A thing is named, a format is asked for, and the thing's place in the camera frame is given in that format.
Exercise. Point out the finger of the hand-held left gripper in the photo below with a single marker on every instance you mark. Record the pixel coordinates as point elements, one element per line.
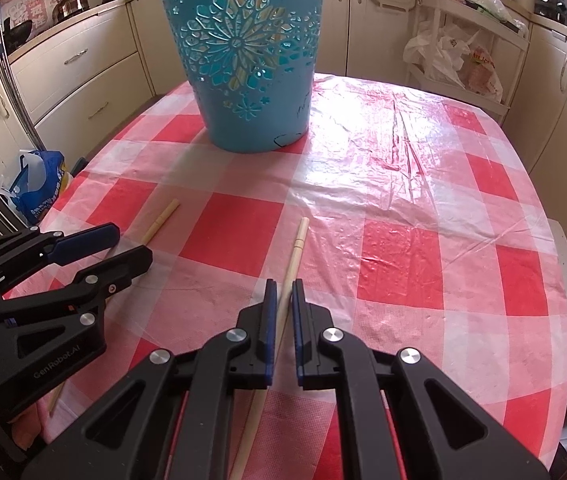
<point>86,240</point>
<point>123,265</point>

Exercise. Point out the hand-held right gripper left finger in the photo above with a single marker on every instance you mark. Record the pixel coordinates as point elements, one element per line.
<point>268,332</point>

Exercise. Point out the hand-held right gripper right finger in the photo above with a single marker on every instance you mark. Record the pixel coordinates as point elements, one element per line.
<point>299,332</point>

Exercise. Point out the wooden chopstick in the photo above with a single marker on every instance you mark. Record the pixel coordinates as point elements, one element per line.
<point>161,222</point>
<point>297,250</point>

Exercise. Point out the blue perforated plastic basket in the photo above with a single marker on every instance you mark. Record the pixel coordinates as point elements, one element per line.
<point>243,60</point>

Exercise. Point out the blue printed bag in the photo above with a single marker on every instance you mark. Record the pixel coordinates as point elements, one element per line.
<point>38,185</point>

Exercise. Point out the red white checkered tablecloth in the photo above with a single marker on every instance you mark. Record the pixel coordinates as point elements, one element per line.
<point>388,200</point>

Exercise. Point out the chrome metal pole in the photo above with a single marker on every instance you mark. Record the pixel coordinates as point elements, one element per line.
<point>16,90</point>

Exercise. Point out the cream kitchen base cabinets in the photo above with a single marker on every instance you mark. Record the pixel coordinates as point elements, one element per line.
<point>83,65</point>

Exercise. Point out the black wok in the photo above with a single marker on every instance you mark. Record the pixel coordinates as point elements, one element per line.
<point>16,35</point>

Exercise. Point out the steel kettle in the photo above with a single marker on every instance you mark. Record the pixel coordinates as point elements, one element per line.
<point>71,6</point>

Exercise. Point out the white plastic bag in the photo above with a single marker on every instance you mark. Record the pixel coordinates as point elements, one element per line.
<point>436,52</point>

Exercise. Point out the red printed plastic bag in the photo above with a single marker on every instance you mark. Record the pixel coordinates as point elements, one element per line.
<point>483,75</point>

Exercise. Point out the cream tall cabinet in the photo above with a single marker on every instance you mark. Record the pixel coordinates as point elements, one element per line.
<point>558,100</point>

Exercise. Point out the white shelf trolley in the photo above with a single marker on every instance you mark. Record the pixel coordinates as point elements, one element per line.
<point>473,10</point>

